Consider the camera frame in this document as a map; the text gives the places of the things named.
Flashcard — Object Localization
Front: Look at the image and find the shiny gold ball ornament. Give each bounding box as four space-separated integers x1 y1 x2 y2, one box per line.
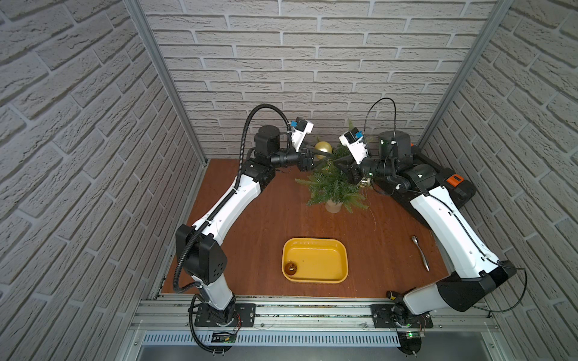
358 177 371 188

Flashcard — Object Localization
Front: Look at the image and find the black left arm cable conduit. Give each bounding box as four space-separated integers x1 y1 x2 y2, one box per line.
172 103 290 294

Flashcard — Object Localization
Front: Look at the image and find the small green christmas tree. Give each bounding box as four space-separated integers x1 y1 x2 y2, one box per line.
295 145 368 214

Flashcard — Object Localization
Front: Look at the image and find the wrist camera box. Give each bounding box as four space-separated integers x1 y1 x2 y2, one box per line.
289 117 314 152
339 127 369 165

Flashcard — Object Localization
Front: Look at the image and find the black plastic tool case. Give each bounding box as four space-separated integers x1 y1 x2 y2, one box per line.
376 145 477 229

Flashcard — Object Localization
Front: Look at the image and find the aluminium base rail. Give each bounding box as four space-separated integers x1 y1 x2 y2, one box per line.
129 295 500 349

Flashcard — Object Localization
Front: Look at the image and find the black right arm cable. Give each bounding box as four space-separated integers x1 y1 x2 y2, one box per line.
363 96 398 136

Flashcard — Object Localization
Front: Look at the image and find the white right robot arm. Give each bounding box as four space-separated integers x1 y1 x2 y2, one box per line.
334 129 518 317

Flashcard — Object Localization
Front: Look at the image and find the shiny brown ball ornament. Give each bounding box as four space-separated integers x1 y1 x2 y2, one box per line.
284 263 297 276

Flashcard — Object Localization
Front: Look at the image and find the matte gold ball ornament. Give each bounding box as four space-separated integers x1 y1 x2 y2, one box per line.
315 141 333 160

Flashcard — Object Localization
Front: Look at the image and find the yellow plastic tray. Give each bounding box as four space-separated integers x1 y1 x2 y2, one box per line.
281 238 349 284

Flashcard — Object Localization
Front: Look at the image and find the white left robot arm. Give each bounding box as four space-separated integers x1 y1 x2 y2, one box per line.
172 117 326 325

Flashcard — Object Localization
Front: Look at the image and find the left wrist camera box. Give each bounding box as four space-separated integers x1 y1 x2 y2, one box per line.
289 117 314 152

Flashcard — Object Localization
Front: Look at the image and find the metal spoon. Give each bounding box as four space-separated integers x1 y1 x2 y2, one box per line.
411 236 430 272

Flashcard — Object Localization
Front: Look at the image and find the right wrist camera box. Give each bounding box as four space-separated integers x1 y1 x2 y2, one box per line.
339 127 369 165

